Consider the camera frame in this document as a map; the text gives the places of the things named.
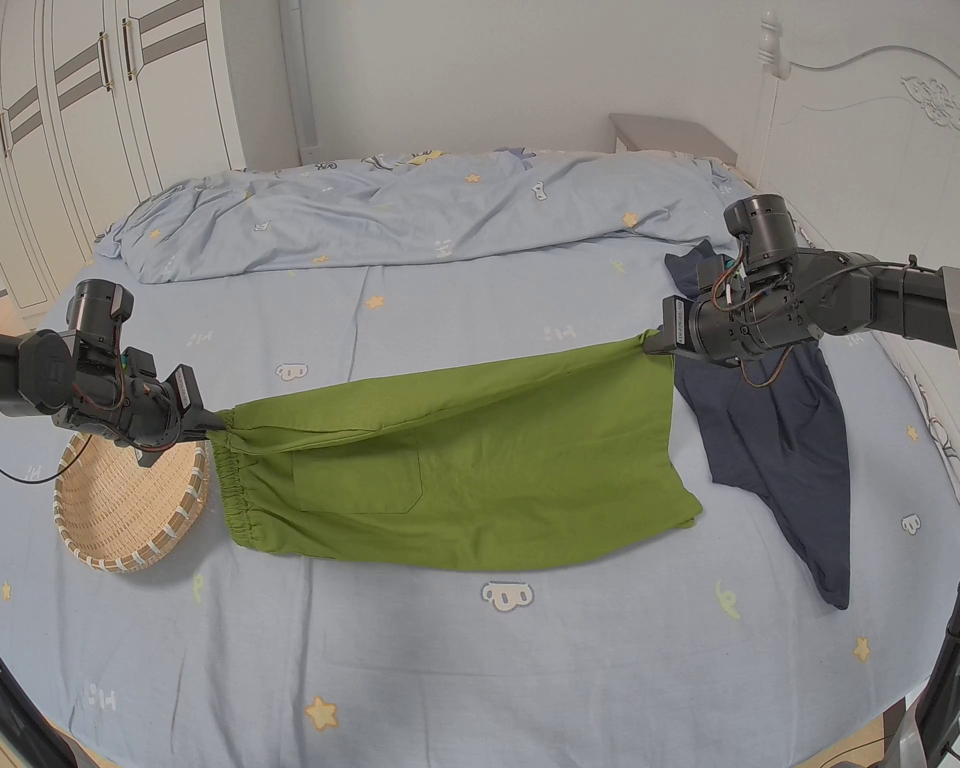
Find bed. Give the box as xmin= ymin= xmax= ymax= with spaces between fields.
xmin=0 ymin=11 xmax=960 ymax=768

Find round woven basket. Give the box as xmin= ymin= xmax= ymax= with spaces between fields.
xmin=52 ymin=431 xmax=213 ymax=573

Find white wardrobe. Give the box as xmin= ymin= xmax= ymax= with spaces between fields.
xmin=0 ymin=0 xmax=249 ymax=316

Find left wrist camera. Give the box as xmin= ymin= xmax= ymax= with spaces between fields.
xmin=63 ymin=279 xmax=159 ymax=384

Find green shorts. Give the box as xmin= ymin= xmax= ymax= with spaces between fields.
xmin=208 ymin=330 xmax=705 ymax=575

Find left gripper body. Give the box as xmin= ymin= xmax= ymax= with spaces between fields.
xmin=111 ymin=362 xmax=207 ymax=471

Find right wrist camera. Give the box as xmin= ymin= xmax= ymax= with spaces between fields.
xmin=722 ymin=193 xmax=815 ymax=279

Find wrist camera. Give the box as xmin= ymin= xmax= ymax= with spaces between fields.
xmin=63 ymin=279 xmax=159 ymax=384
xmin=722 ymin=193 xmax=815 ymax=279

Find pale blue quilt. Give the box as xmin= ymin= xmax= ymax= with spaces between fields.
xmin=93 ymin=146 xmax=740 ymax=285

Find dark blue garment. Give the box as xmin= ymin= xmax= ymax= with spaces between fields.
xmin=663 ymin=240 xmax=852 ymax=611

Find black cable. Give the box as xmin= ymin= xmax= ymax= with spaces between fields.
xmin=0 ymin=438 xmax=80 ymax=486

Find grey bedside table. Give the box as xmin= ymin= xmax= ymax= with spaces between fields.
xmin=609 ymin=112 xmax=740 ymax=162

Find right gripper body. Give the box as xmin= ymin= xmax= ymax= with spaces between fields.
xmin=660 ymin=287 xmax=811 ymax=366

